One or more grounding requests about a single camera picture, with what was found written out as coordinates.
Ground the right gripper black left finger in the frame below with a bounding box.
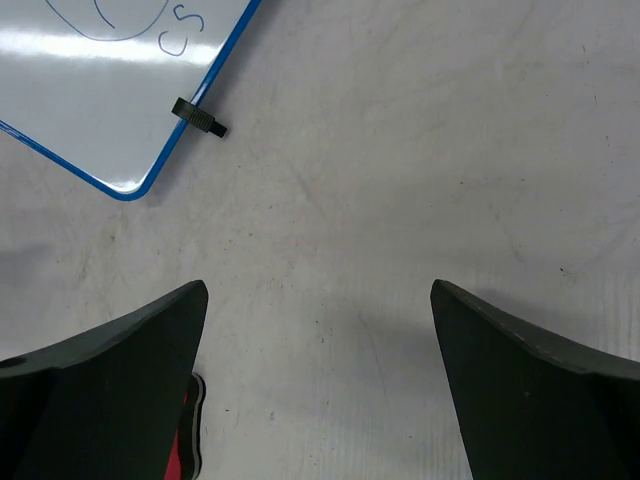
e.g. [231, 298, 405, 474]
[1, 280, 208, 479]

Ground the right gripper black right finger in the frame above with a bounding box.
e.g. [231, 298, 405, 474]
[430, 280, 639, 479]

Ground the red heart-shaped eraser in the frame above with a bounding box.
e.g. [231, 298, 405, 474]
[164, 372, 206, 480]

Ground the blue-framed whiteboard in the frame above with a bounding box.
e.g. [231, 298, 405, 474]
[1, 0, 258, 201]

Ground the black whiteboard clip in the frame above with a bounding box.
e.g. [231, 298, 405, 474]
[172, 97, 227, 138]

